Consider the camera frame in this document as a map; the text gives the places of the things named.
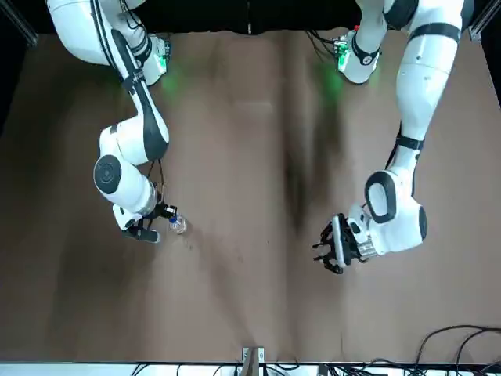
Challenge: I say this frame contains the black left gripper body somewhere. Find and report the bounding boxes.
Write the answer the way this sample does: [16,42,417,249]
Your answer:
[331,213,363,274]

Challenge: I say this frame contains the aluminium camera post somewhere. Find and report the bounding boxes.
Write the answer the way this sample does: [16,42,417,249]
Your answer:
[241,345,265,376]

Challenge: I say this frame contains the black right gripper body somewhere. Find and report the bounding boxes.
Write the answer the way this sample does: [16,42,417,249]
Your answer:
[121,209,165,244]

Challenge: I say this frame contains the aluminium frame rail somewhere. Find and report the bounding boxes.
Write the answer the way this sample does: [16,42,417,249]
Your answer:
[0,0,39,45]
[468,0,501,40]

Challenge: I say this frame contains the clear bottle with blue cap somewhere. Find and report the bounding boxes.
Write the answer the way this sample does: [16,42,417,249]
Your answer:
[168,214,189,236]

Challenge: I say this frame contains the thin black camera cable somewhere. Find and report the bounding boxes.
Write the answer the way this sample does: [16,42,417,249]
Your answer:
[146,157,168,207]

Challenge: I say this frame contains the black arm base cable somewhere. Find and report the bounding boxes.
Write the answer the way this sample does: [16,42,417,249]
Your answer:
[307,29,341,60]

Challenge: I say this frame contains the black desk cable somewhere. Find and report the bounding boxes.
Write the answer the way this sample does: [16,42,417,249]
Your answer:
[415,324,501,367]
[456,330,501,365]

